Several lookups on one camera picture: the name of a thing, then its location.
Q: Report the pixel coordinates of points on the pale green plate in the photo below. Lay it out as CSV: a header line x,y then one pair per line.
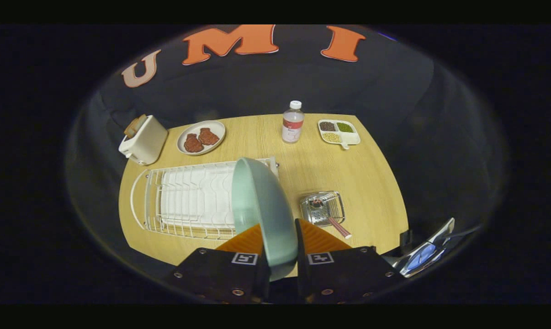
x,y
262,205

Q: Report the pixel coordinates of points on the beige plate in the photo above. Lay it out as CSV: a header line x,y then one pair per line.
x,y
214,128

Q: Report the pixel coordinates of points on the clear water bottle red label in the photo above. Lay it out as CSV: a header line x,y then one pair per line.
x,y
293,128

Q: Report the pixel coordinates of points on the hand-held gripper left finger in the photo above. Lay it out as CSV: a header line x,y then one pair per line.
x,y
211,274

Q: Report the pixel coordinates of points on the white drip tray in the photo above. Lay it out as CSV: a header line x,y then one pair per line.
x,y
193,196

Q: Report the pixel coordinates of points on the black backdrop cloth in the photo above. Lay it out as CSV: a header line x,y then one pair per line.
x,y
394,91

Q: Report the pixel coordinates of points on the white toaster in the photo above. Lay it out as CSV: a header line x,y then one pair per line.
x,y
145,144

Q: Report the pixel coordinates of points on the brown bread slice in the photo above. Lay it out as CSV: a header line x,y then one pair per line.
x,y
135,126

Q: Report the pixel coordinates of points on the white divided dish with beans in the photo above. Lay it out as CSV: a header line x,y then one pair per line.
x,y
338,132

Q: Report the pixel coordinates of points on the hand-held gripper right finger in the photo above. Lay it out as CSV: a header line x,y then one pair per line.
x,y
299,249

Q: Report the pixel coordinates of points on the brown meat patty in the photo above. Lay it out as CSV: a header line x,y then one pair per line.
x,y
193,143
209,136

